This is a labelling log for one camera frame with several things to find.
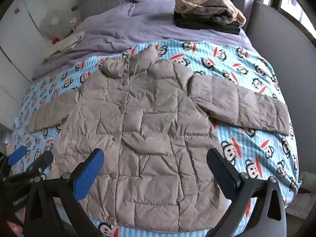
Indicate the blue monkey printed blanket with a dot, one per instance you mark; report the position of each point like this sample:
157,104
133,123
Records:
246,61

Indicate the white fan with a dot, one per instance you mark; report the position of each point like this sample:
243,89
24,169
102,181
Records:
58,21

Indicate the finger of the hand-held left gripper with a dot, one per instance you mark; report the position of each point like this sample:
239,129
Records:
42,162
17,154

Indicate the black folded clothes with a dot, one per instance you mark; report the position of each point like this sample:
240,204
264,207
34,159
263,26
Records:
197,24

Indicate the beige quilted folded garment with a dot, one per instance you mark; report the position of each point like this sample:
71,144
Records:
197,1

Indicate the small red object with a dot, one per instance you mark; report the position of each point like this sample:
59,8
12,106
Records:
56,39

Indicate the white wardrobe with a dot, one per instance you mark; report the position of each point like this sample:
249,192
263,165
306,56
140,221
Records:
19,44

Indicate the cream crumpled cloth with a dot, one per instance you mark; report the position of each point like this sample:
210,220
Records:
66,42

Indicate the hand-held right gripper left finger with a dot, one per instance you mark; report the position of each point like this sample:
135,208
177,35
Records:
88,171

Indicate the beige puffer jacket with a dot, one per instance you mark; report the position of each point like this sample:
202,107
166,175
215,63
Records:
148,128

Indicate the purple pillow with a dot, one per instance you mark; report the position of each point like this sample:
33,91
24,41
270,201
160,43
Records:
153,7

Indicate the person's left hand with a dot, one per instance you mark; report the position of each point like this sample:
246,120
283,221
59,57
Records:
13,228

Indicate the window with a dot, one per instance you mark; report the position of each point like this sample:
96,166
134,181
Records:
292,0

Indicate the purple duvet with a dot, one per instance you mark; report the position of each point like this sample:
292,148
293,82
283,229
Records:
123,29

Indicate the red wardrobe sticker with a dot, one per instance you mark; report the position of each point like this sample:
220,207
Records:
16,10

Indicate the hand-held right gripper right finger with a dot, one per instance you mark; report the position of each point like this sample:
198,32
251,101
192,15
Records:
221,171

